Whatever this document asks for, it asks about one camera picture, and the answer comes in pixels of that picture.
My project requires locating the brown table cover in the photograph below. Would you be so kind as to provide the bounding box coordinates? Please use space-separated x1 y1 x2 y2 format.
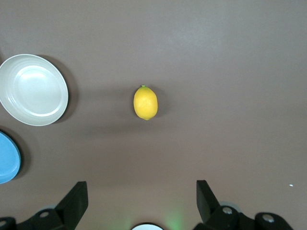
0 0 307 230

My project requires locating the yellow lemon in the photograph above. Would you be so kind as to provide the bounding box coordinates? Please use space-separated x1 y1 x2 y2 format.
133 85 159 121

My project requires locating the blue plate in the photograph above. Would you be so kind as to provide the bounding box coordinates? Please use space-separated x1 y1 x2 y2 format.
0 130 23 184

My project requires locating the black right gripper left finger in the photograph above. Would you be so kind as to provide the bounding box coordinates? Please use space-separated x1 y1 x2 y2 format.
0 181 88 230

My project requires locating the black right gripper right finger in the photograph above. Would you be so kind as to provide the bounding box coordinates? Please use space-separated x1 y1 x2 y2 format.
193 180 295 230

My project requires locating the pale pink plate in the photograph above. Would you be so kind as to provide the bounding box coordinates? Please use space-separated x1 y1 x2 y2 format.
0 54 69 127

